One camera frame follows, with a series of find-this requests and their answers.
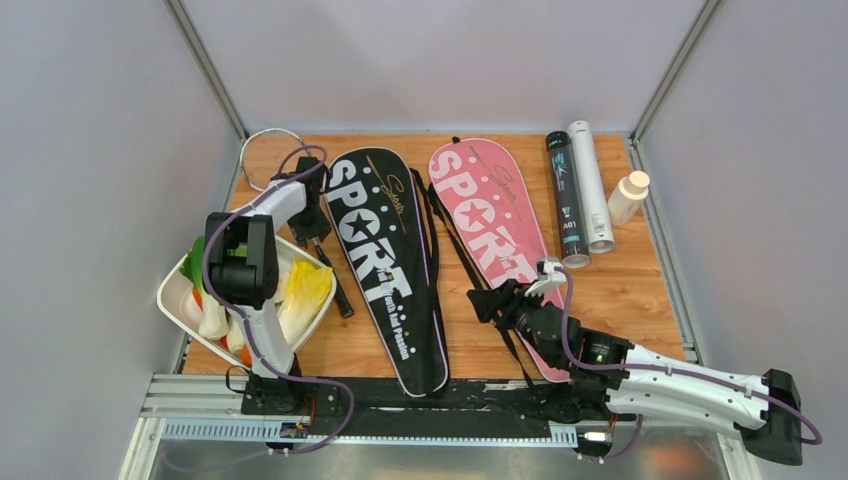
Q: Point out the white vegetable tray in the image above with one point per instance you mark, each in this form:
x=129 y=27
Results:
x=183 y=304

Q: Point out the pink racket cover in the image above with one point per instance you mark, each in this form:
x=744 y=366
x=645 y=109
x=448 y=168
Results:
x=482 y=197

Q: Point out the black racket cover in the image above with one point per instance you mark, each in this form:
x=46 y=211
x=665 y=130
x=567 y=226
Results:
x=385 y=225

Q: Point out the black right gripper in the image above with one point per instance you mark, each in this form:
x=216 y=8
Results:
x=506 y=300

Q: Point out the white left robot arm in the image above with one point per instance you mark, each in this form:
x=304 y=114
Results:
x=240 y=270

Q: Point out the yellow white cabbage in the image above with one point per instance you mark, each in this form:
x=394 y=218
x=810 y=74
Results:
x=307 y=288

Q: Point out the black shuttlecock tube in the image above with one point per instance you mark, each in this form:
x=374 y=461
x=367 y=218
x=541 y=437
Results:
x=571 y=229

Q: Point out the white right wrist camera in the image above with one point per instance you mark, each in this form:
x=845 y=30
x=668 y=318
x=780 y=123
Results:
x=551 y=275

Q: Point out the white shuttlecock tube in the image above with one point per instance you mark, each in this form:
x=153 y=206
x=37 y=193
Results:
x=598 y=227

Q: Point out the white silver racket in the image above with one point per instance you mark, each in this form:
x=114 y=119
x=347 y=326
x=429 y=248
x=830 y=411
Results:
x=274 y=152

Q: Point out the orange carrot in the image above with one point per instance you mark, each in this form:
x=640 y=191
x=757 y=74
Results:
x=236 y=346

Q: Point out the green bok choy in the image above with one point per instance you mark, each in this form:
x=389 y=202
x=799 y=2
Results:
x=191 y=266

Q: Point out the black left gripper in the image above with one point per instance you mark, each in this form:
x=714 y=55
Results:
x=321 y=228

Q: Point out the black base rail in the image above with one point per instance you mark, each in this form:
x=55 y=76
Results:
x=462 y=409

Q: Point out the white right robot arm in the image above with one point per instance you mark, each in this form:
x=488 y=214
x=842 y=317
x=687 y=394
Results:
x=609 y=376

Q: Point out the cream bottle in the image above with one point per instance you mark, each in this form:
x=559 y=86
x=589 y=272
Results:
x=627 y=197

